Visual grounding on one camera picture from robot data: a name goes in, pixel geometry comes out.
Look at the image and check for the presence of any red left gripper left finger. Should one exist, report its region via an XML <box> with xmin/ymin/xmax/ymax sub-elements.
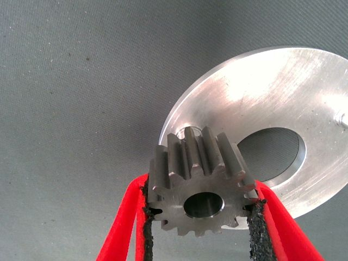
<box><xmin>95</xmin><ymin>173</ymin><xmax>156</xmax><ymax>261</ymax></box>

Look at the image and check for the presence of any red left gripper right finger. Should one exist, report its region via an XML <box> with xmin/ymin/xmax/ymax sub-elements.
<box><xmin>243</xmin><ymin>181</ymin><xmax>326</xmax><ymax>261</ymax></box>

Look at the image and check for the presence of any small steel planetary gear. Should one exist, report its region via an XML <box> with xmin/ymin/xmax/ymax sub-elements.
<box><xmin>148</xmin><ymin>125</ymin><xmax>259</xmax><ymax>239</ymax></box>

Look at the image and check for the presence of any round metal carrier plate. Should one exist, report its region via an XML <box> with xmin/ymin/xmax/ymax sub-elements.
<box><xmin>158</xmin><ymin>46</ymin><xmax>348</xmax><ymax>220</ymax></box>

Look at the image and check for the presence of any dark grey table cloth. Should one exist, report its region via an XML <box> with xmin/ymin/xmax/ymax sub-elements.
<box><xmin>0</xmin><ymin>0</ymin><xmax>348</xmax><ymax>261</ymax></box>

